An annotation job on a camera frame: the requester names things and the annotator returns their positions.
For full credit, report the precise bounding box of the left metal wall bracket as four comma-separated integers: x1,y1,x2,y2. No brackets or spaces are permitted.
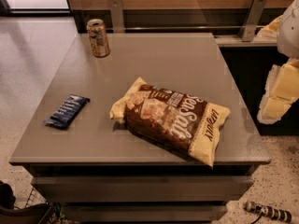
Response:
108,0,125,33

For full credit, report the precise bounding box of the right metal wall bracket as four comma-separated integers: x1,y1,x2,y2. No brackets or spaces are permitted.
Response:
239,0,267,42

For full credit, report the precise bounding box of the black white striped cable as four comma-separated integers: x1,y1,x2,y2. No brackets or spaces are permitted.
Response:
243,200,299,224

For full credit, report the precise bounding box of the grey drawer cabinet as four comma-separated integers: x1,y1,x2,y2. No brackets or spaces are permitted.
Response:
10,34,270,223

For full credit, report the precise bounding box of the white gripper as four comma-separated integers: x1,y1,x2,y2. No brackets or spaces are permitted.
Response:
257,0,299,124

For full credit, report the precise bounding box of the metal wall bracket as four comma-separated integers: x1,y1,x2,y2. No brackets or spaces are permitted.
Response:
108,0,125,33
239,0,267,42

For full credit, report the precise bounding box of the dark blue snack bar wrapper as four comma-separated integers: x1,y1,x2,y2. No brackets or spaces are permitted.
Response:
45,94,90,129

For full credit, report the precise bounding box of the dark bag with wire basket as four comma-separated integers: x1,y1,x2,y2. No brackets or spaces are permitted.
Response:
0,181,60,224

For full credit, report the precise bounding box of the brown sea salt chip bag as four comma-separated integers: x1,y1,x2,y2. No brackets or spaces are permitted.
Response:
110,78,230,166

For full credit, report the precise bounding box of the orange soda can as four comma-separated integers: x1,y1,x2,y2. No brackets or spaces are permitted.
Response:
87,19,110,58

